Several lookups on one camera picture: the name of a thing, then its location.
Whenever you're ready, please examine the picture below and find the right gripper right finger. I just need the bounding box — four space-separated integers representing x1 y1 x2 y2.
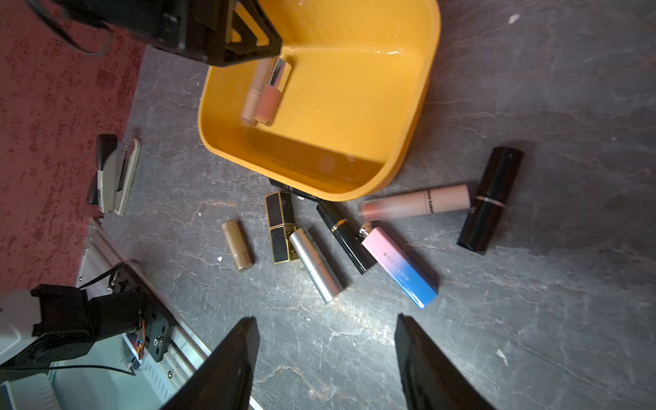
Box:
395 314 493 409

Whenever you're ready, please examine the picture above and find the silver black lipstick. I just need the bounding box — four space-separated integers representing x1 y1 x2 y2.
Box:
290 228 343 303

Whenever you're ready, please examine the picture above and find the frosted peach lipstick tube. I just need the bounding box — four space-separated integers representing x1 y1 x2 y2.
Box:
241 58 276 126

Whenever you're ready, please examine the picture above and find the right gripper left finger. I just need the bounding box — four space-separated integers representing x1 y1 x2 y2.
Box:
163 317 260 410

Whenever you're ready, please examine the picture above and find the pale pink lip gloss tube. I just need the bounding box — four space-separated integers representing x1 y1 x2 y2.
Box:
359 184 471 220

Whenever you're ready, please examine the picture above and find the aluminium front rail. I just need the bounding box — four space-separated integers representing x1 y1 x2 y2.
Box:
0 219 265 410

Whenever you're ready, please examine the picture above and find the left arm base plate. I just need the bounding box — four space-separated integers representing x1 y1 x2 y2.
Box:
109 262 176 363

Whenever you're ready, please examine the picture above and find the pink blue gradient lipstick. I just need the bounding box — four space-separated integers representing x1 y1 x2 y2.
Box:
360 222 437 309

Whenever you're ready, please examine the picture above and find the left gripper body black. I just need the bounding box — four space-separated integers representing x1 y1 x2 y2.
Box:
55 0 283 67

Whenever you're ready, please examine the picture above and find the silver cap lip gloss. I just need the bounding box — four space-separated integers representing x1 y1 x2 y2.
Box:
255 58 292 126

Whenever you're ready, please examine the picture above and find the gold lipstick tube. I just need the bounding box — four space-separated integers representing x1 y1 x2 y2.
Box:
221 220 254 273

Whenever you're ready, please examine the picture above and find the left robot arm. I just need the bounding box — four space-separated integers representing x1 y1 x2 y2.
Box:
1 1 283 372

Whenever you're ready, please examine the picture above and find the black gold square lipstick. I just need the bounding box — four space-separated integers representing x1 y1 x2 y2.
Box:
265 191 298 264

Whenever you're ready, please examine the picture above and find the black gold-band lipstick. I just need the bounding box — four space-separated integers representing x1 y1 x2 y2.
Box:
316 200 376 274

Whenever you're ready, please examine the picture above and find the yellow storage tray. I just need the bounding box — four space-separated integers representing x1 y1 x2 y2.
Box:
198 1 442 202

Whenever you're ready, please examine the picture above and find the grey black stapler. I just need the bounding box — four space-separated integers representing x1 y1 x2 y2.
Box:
87 134 142 215

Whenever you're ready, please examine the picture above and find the black round lipstick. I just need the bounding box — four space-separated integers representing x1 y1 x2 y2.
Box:
457 146 524 255

